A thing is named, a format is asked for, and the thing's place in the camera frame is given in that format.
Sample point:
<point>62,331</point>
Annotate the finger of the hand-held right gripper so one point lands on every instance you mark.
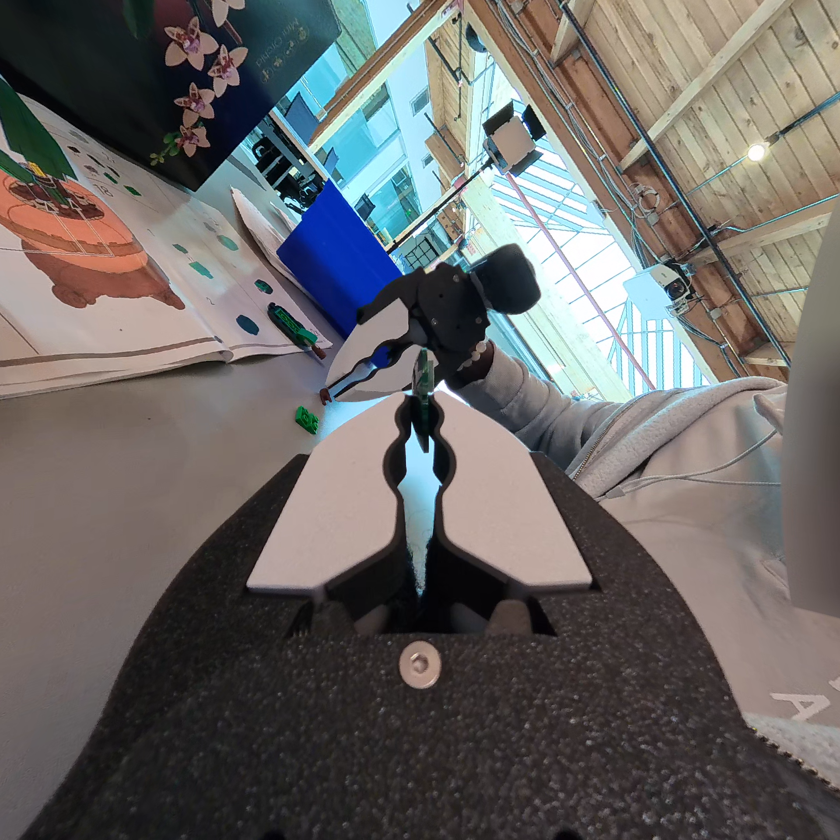
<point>367,390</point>
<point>374,334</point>

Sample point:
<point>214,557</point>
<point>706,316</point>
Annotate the black orchid picture box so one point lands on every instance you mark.
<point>98,79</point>

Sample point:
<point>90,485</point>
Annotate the dark green brick leaf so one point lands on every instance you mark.
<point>424,407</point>

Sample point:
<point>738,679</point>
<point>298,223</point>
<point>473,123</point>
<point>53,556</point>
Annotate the green brick leaf assembly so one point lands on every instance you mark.
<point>292,325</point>

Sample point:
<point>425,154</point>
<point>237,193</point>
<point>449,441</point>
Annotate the person's right hand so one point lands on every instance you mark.
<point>467,377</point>

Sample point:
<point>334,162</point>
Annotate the bright green brick plate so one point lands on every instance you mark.
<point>306,420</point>

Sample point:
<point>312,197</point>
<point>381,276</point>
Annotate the blue plastic bin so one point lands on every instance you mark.
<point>334,262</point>

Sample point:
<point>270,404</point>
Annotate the grey zip hooded jacket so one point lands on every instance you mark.
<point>709,558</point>

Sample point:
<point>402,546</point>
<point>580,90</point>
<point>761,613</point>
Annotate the person's right forearm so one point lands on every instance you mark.
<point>525,400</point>

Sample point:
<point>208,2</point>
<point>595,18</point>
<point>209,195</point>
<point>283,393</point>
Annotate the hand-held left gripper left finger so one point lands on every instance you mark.
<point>328,512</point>

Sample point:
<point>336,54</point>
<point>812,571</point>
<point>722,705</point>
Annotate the white paper bag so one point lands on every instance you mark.
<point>262,223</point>

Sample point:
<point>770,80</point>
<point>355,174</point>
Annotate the open instruction booklet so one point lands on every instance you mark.
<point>131,321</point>

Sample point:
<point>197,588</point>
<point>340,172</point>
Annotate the white security camera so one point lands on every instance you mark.
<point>646,289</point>

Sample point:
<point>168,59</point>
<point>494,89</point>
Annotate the studio light panel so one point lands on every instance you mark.
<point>512,141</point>

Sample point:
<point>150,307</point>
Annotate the ceiling spot lamp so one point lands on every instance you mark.
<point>756,152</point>

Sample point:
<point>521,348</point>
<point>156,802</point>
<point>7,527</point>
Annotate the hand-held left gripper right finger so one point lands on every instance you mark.
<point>505,512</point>

